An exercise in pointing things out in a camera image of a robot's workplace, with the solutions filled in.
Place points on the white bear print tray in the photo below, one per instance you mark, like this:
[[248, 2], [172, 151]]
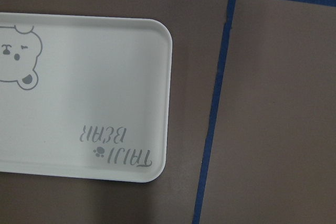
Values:
[[84, 96]]

